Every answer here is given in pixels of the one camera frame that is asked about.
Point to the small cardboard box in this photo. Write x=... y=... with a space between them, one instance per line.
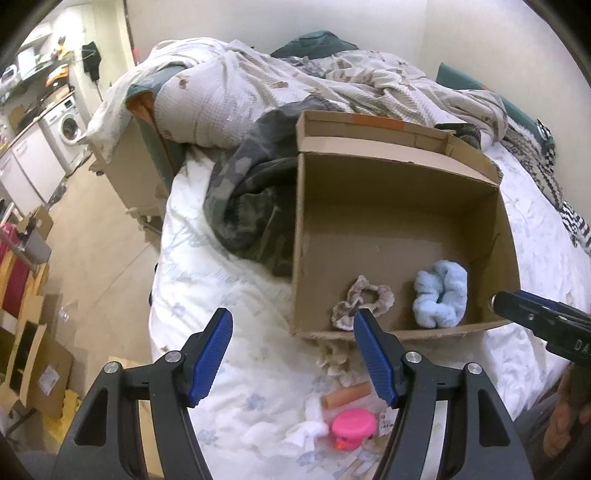
x=41 y=224

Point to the small labelled packet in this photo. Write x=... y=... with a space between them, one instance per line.
x=385 y=422

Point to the yellow orange package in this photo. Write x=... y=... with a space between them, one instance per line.
x=57 y=76

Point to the grey bin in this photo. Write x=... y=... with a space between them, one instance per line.
x=37 y=247

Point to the cream scrunchie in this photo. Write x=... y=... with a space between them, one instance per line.
x=332 y=357

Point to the white bear print quilt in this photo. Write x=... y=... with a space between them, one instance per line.
x=207 y=92

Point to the white cloth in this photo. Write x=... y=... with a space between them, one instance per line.
x=309 y=429

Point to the white washing machine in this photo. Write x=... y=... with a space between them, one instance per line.
x=69 y=127

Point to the black white striped blanket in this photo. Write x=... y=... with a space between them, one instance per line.
x=549 y=184

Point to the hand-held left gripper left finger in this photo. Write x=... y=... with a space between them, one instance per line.
x=212 y=355

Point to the beige bedside cabinet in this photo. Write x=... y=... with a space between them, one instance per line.
x=134 y=175

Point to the red pink bag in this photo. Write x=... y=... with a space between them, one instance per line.
x=14 y=272

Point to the light blue fluffy scrunchie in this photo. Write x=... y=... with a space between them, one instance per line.
x=429 y=286

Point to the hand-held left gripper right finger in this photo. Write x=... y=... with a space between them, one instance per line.
x=371 y=355

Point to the beige scrunchie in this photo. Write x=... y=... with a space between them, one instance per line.
x=383 y=295

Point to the teal pillow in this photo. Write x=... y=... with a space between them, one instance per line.
x=512 y=106

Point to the white kitchen cabinet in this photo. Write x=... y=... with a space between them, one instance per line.
x=27 y=170

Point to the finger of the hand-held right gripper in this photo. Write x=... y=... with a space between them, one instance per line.
x=521 y=309

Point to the person's right hand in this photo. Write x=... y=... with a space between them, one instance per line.
x=565 y=415

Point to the orange cushion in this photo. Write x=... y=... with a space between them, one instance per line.
x=143 y=110

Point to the camouflage jacket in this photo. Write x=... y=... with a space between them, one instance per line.
x=249 y=184

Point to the pink round toy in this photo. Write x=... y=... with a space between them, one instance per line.
x=353 y=424

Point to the bed with floral white sheet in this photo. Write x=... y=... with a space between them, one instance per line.
x=231 y=323

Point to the black bag on wall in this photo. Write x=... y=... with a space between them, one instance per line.
x=91 y=60

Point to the salmon tube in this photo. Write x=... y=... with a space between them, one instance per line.
x=346 y=397

